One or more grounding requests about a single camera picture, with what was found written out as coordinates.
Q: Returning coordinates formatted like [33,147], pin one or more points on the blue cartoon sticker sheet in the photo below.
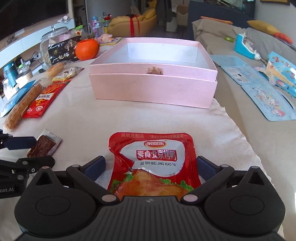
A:
[270,102]

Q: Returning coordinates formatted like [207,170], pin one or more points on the black television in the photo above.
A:
[16,15]

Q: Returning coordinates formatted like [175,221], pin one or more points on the wrapped bread roll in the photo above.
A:
[54,70]

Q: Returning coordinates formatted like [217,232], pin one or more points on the pink cardboard box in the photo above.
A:
[155,70]

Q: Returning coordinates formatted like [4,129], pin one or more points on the orange pumpkin bucket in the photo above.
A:
[87,49]

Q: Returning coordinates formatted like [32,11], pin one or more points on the beige lidded mug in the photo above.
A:
[23,78]

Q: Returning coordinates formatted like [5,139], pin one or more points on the long wrapped bread stick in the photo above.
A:
[16,114]

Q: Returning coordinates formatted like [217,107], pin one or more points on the yellow armchair with ribbon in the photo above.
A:
[134,25]

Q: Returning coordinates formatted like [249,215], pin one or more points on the teal thermos bottle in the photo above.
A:
[11,73]

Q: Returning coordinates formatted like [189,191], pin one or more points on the small clear candy wrapper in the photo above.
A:
[67,73]

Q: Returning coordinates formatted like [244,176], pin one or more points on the small brown snack packet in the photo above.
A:
[46,145]

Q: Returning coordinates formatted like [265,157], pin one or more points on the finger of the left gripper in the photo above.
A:
[32,165]
[16,143]

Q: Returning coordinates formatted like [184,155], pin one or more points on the pink plush toy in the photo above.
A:
[104,38]

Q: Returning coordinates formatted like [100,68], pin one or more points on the large glass jar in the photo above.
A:
[54,36]

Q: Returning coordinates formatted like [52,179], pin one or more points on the white tv cabinet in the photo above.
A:
[29,40]

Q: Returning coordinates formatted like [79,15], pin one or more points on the blue white snack bag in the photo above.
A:
[9,104]

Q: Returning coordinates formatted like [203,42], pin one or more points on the red roast duck snack pack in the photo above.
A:
[153,164]

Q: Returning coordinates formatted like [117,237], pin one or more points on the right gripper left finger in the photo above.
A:
[84,178]

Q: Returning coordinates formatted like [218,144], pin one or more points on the blue toy device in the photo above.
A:
[245,47]

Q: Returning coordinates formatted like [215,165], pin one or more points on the black plum snack box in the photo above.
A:
[64,51]

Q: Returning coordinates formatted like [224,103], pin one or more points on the yellow cushion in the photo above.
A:
[263,27]

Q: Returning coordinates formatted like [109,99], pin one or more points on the red spicy strip packet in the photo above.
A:
[39,106]

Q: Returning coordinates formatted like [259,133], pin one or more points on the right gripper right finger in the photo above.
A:
[214,176]

